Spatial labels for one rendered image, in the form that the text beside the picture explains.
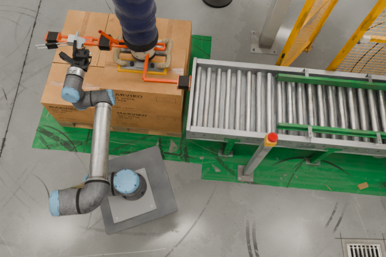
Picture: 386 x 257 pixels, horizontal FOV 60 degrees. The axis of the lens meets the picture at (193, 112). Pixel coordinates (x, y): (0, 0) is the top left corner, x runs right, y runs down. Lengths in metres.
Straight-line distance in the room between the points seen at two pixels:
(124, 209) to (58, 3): 2.79
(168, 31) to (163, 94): 0.95
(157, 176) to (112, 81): 0.77
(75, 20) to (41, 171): 1.46
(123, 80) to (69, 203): 1.19
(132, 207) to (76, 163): 1.15
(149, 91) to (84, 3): 2.12
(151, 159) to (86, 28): 1.50
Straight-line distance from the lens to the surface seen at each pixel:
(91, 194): 1.59
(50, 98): 3.07
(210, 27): 3.97
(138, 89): 2.47
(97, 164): 1.65
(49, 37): 2.46
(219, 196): 3.18
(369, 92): 3.33
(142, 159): 2.47
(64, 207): 1.62
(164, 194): 2.40
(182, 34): 3.22
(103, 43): 2.33
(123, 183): 2.13
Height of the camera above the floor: 3.11
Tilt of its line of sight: 66 degrees down
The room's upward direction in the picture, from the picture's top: 4 degrees clockwise
